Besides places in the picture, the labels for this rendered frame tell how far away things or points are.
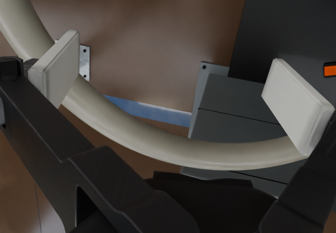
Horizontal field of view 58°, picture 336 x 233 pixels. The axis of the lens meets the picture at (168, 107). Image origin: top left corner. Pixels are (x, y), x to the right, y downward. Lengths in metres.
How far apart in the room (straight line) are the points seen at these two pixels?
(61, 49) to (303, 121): 0.13
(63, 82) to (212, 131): 0.92
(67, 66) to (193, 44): 1.36
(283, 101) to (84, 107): 0.16
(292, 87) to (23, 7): 0.20
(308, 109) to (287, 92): 0.03
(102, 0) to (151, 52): 0.35
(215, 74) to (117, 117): 1.29
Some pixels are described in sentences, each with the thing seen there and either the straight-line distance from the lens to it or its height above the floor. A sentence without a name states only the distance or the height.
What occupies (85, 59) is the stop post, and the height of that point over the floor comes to 0.01.
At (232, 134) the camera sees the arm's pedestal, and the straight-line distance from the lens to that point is 1.08.
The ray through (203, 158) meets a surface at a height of 1.20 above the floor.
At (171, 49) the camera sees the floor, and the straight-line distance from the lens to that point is 1.55.
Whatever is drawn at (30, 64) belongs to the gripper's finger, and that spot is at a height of 1.33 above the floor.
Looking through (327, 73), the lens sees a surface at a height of 0.03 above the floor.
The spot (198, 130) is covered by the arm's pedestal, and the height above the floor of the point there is 0.56.
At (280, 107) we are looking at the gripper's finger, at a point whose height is 1.28.
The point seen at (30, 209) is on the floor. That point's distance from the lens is 2.73.
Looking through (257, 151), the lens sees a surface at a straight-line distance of 0.34.
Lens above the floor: 1.46
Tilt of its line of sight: 60 degrees down
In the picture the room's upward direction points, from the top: 154 degrees counter-clockwise
